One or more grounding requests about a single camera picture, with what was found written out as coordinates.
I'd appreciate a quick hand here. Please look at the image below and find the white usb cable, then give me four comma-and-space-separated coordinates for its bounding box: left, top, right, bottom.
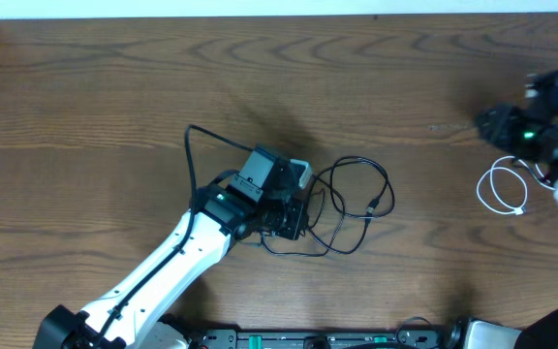
476, 154, 558, 217

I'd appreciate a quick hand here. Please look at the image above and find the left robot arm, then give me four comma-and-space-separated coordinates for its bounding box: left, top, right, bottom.
34, 146, 312, 348

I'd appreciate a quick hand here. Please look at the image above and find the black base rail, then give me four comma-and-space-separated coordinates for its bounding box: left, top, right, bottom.
133, 314, 522, 349

